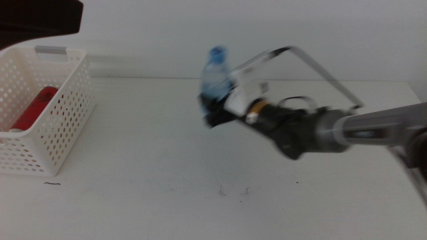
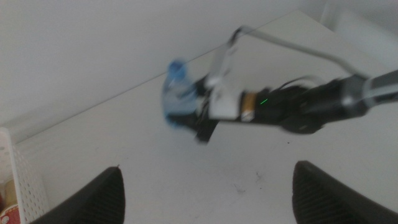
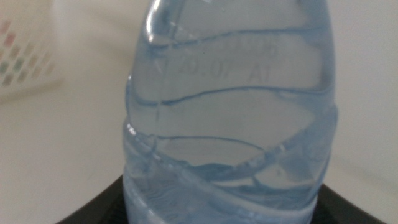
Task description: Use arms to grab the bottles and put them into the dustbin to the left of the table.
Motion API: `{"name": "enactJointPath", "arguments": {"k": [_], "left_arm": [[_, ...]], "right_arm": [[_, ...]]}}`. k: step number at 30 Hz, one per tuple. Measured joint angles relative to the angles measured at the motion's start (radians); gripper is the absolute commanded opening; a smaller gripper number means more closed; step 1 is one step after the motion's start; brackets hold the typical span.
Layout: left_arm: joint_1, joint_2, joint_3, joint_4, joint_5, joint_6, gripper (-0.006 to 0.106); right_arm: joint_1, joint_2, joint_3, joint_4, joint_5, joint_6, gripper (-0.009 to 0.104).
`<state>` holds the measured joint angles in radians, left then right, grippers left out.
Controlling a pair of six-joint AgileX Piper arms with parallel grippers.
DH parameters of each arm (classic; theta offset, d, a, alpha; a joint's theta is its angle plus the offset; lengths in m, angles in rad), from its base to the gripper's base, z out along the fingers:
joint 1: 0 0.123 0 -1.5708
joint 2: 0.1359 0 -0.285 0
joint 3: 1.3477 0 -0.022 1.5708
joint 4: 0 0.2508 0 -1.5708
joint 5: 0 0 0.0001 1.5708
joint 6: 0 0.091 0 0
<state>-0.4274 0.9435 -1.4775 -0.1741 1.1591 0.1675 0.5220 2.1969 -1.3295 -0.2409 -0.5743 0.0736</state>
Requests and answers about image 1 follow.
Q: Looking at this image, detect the clear water bottle blue label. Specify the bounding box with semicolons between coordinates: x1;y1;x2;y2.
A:
199;45;234;117

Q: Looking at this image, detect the red cola can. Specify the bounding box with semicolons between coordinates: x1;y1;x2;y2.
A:
9;86;59;133

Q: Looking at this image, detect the white perforated plastic basket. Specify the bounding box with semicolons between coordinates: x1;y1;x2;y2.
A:
0;45;97;177

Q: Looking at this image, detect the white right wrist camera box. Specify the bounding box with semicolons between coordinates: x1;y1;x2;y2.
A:
224;68;270;117

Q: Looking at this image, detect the right camera cable loop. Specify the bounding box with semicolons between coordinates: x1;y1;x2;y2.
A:
233;45;364;111

